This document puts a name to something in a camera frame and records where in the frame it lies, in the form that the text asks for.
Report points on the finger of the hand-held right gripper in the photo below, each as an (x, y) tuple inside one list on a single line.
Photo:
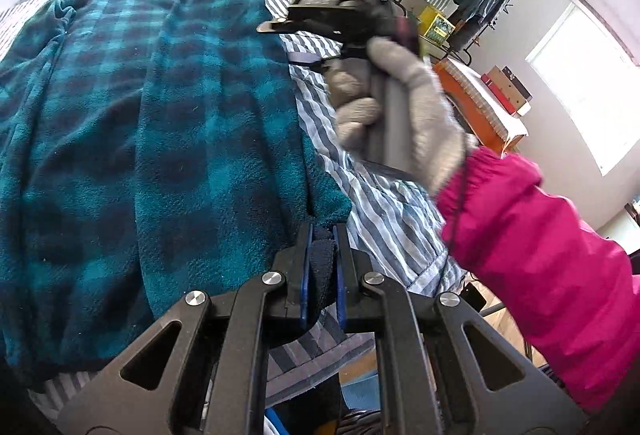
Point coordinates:
[(280, 26), (307, 60)]

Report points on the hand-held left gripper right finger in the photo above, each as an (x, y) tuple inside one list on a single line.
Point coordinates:
[(340, 275)]

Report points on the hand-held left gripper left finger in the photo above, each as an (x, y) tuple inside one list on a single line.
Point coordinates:
[(302, 285)]

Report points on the teal plaid fleece shirt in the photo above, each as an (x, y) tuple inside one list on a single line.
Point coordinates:
[(200, 115)]

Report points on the person's right hand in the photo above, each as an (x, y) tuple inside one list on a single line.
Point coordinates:
[(430, 125)]

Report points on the grey striped blanket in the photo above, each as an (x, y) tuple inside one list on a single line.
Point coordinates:
[(380, 210)]

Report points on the yellow crate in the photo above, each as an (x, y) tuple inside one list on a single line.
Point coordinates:
[(440, 27)]

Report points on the table with orange cloth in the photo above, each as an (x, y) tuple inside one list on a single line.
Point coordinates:
[(470, 95)]

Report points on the red box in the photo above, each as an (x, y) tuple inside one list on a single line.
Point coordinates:
[(495, 92)]

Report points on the tan cardboard box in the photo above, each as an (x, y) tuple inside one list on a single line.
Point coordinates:
[(510, 90)]

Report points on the dark flat box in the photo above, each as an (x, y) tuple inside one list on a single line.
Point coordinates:
[(517, 80)]

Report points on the window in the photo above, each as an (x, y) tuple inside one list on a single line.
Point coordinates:
[(590, 90)]

